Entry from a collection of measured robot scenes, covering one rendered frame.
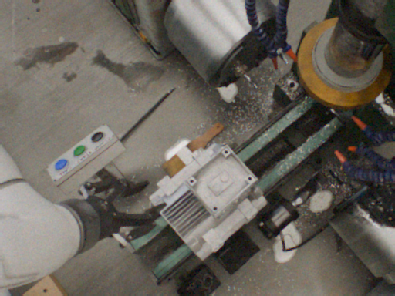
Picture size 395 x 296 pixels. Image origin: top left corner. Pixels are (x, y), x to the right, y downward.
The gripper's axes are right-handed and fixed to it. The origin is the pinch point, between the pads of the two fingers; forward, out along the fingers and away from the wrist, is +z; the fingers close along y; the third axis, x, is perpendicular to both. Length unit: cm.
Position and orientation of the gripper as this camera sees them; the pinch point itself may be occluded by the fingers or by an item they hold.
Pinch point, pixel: (145, 200)
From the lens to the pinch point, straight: 109.5
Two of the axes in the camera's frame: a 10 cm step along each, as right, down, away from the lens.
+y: -6.4, -7.5, 1.7
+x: -6.8, 6.6, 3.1
